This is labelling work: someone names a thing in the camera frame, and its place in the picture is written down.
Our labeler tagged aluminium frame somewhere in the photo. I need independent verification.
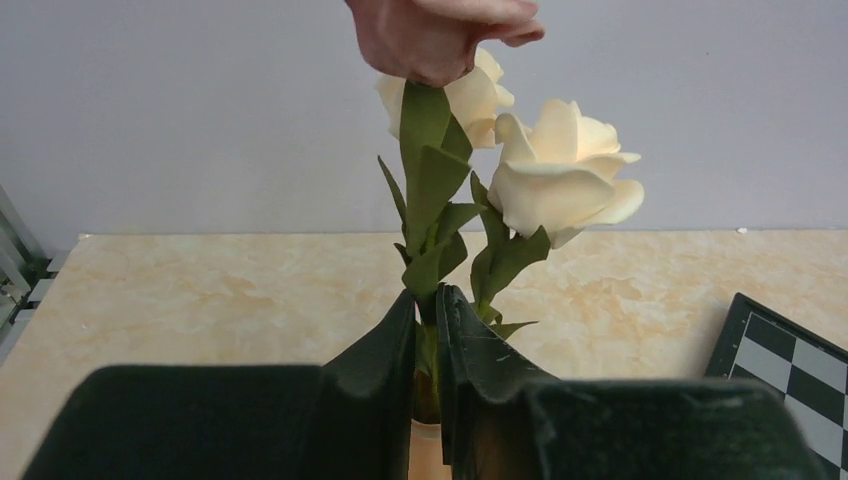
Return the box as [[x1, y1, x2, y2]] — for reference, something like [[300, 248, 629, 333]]
[[1, 189, 69, 364]]

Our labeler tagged cream rose stem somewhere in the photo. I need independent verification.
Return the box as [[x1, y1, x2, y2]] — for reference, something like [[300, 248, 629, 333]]
[[470, 99, 645, 339], [374, 47, 515, 149]]

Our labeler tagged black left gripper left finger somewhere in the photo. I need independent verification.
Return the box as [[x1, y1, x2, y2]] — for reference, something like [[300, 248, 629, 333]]
[[23, 292, 416, 479]]

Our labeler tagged black white chessboard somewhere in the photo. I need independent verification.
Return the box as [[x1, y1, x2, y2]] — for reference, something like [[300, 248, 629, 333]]
[[704, 293, 847, 479]]

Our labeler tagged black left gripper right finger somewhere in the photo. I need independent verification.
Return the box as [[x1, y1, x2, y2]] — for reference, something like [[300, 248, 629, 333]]
[[436, 284, 826, 479]]

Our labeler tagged peach ribbed vase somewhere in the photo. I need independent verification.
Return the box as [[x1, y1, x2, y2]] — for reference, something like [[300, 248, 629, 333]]
[[407, 420, 452, 480]]

